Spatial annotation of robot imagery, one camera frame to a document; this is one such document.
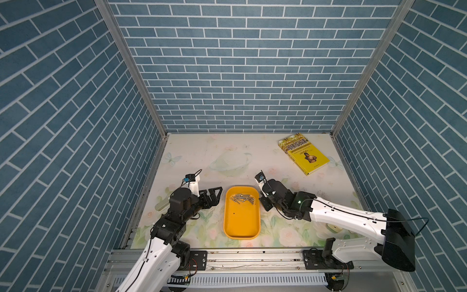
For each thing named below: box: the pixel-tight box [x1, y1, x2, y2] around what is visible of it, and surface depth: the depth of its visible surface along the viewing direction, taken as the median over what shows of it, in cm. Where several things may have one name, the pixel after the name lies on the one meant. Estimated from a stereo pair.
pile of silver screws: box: [229, 193, 255, 206], surface depth 93 cm
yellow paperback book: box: [277, 132, 331, 176], surface depth 110 cm
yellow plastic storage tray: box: [223, 185, 261, 240], surface depth 88 cm
